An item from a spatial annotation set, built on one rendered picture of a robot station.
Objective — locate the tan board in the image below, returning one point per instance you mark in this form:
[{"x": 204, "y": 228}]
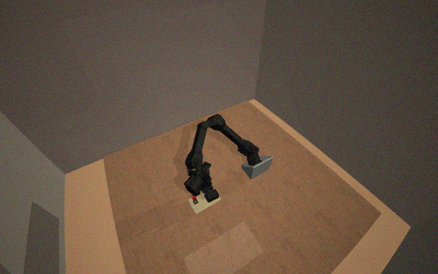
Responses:
[{"x": 199, "y": 203}]

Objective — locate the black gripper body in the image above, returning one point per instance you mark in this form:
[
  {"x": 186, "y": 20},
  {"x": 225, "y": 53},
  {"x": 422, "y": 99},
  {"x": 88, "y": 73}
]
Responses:
[{"x": 209, "y": 195}]

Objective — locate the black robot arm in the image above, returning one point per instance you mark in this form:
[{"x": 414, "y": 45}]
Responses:
[{"x": 195, "y": 157}]

